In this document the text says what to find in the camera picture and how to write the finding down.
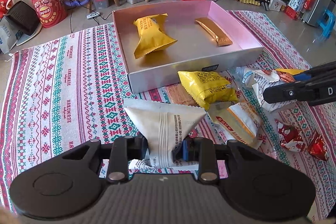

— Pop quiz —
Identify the white power strip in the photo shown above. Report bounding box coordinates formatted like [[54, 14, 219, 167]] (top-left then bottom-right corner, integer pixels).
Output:
[[87, 11, 100, 20]]

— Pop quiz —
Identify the small red foil candy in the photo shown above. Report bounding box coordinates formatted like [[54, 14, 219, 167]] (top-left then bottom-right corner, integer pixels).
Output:
[[307, 130, 329, 161]]

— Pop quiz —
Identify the blue plastic stool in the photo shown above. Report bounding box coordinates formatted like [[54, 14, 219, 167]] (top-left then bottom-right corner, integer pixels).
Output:
[[317, 9, 335, 39]]

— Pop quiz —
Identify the white nut packet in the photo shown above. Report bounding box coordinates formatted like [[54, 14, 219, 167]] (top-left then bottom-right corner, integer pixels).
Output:
[[235, 66, 299, 113]]

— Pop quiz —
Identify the white striped snack packet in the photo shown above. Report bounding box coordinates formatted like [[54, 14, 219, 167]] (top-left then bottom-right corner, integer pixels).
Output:
[[123, 98, 206, 170]]

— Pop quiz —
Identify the patterned woven floor mat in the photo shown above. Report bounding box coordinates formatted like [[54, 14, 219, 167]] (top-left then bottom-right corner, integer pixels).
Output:
[[1, 23, 335, 220]]

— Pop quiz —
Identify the pink silver cardboard box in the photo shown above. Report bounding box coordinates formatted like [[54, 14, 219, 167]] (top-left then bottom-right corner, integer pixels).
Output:
[[113, 1, 263, 93]]

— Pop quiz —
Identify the orange-yellow egg yolk snack bag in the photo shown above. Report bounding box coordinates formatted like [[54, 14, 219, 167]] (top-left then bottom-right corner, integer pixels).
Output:
[[133, 13, 178, 59]]

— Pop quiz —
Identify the pink cracker packet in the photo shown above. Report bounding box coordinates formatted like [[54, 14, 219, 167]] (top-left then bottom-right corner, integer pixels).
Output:
[[99, 159, 228, 178]]

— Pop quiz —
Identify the red snack bucket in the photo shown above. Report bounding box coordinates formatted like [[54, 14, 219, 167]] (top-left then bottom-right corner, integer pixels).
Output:
[[31, 0, 67, 28]]

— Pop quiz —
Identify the red plastic bag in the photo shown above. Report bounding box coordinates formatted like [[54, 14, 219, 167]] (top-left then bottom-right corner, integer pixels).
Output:
[[0, 0, 15, 19]]

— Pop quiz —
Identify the yellow printed snack packet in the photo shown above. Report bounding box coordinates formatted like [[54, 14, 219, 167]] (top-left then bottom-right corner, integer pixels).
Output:
[[178, 71, 239, 110]]

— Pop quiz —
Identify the plain yellow snack bag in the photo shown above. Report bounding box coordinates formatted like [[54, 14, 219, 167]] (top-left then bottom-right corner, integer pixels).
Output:
[[276, 68, 304, 76]]

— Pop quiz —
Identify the black ribbed heater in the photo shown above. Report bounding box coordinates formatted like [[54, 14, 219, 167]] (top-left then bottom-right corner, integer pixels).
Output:
[[5, 1, 40, 36]]

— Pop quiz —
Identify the red white candy packet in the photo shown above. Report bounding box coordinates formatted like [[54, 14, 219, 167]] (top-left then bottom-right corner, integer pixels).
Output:
[[275, 119, 307, 152]]

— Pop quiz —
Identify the gold foil snack bar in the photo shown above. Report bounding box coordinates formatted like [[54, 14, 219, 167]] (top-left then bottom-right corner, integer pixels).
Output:
[[195, 17, 233, 47]]

